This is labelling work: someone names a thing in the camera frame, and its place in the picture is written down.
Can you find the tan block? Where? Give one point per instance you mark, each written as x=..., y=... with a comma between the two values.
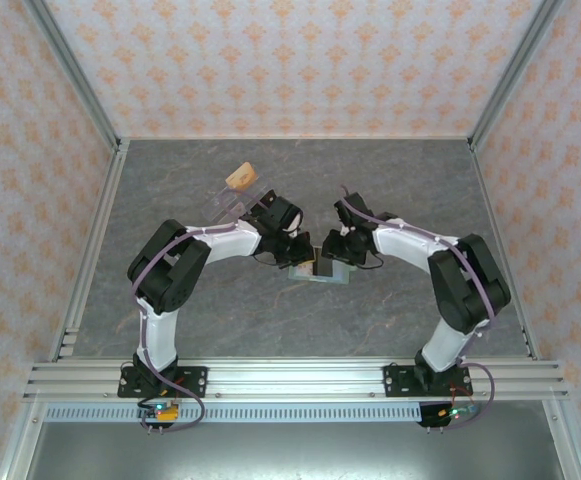
x=240, y=175

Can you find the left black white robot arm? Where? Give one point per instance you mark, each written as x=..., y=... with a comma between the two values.
x=170, y=280

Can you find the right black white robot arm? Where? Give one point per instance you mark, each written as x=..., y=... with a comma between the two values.
x=470, y=285

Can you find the clear acrylic card stand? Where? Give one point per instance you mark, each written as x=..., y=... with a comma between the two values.
x=217, y=205

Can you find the right controller circuit board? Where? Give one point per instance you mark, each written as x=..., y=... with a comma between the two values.
x=457, y=412

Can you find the controller circuit board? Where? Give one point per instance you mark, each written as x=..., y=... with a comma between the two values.
x=457, y=412
x=160, y=411

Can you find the left controller circuit board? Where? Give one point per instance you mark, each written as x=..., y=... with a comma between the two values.
x=160, y=411

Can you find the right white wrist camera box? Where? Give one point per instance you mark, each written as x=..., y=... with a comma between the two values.
x=345, y=230

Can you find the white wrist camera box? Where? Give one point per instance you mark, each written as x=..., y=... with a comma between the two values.
x=345, y=230
x=295, y=223

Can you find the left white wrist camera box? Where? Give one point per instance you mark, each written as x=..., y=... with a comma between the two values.
x=295, y=223

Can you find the aluminium mounting rail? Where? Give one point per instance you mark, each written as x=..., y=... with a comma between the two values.
x=295, y=382

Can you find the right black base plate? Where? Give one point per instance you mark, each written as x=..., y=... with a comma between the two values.
x=395, y=382

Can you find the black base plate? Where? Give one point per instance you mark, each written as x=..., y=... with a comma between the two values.
x=195, y=380
x=395, y=382

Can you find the right aluminium table side rail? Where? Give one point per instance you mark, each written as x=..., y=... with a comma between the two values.
x=495, y=210

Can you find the aluminium table side rail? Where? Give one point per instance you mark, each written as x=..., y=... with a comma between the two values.
x=105, y=200
x=495, y=210

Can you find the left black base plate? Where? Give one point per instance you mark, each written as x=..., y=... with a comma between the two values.
x=195, y=380

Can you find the left aluminium table side rail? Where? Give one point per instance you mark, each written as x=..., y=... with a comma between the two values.
x=105, y=200

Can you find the right aluminium frame post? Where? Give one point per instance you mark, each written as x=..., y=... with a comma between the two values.
x=515, y=70

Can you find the aluminium frame post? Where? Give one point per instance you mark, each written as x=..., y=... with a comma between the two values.
x=515, y=70
x=70, y=65

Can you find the left aluminium frame post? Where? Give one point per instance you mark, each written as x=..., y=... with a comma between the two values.
x=70, y=65

